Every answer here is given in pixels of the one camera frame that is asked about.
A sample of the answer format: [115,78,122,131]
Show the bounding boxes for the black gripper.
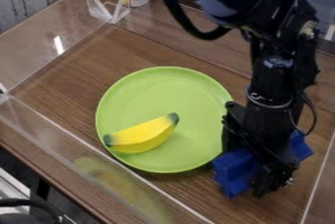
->
[221,99,304,199]

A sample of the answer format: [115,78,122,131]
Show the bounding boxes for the blue plastic block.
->
[211,132,313,199]

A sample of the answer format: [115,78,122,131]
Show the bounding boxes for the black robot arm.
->
[162,0,319,198]

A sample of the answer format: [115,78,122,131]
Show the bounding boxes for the green round plate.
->
[95,67,231,173]

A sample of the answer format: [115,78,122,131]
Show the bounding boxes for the yellow toy banana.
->
[103,112,179,154]

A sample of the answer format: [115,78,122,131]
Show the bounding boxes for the clear acrylic enclosure wall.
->
[0,0,335,224]

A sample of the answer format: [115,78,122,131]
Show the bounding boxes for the clear acrylic corner bracket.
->
[84,0,131,24]

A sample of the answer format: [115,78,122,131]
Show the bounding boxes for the black cable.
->
[0,198,63,224]

